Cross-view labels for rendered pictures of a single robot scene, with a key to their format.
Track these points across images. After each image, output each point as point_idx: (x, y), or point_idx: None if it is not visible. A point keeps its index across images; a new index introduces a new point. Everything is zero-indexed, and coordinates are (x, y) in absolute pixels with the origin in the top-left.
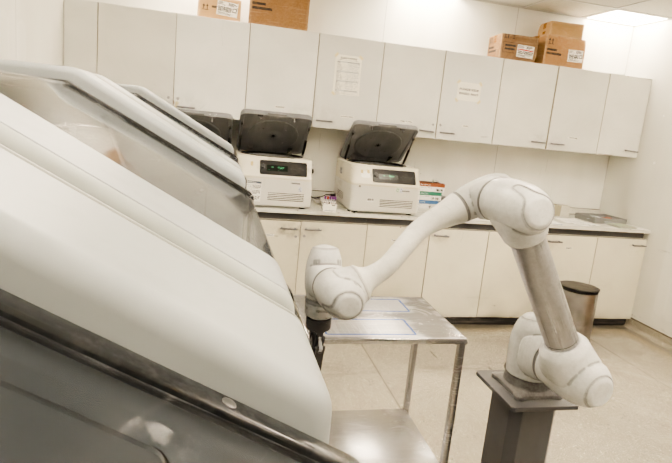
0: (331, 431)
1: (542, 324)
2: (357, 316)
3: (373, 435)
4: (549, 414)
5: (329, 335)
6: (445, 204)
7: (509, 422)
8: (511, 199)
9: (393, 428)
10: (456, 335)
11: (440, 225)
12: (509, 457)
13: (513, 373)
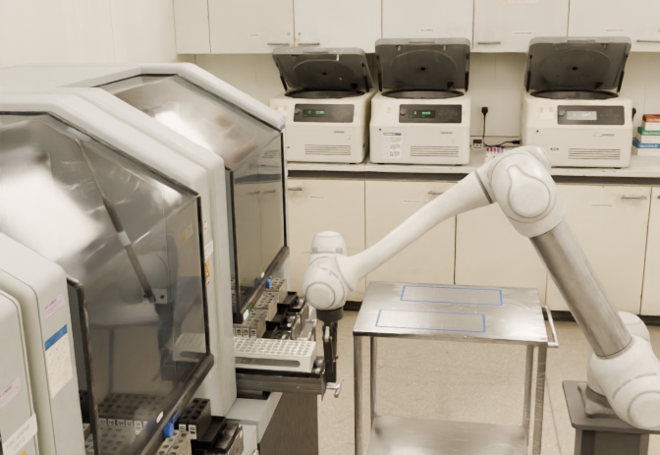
0: (416, 440)
1: (578, 325)
2: (428, 308)
3: (466, 450)
4: (634, 438)
5: (377, 327)
6: (461, 185)
7: (582, 442)
8: (501, 183)
9: (495, 445)
10: (537, 336)
11: (455, 209)
12: None
13: (589, 384)
